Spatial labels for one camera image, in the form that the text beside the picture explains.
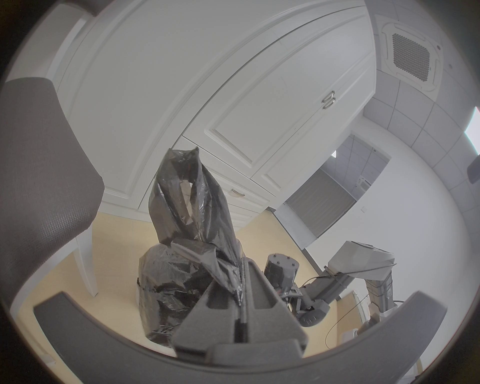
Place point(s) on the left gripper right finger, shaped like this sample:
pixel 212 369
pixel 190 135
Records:
pixel 270 322

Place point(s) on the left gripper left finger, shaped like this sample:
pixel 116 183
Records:
pixel 202 322

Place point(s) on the black plastic bag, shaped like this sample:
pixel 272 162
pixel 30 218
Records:
pixel 172 285

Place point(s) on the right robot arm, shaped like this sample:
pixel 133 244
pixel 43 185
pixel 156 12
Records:
pixel 360 262

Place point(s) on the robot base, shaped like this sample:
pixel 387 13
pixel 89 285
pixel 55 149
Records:
pixel 360 322

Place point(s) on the grey curtain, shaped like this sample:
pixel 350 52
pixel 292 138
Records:
pixel 318 206

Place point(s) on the white chair with grey pads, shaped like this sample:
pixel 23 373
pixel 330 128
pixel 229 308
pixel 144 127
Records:
pixel 41 168

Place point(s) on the white wardrobe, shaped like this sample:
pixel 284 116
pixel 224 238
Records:
pixel 168 93

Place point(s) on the ceiling air conditioner vent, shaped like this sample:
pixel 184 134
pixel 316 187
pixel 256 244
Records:
pixel 410 56

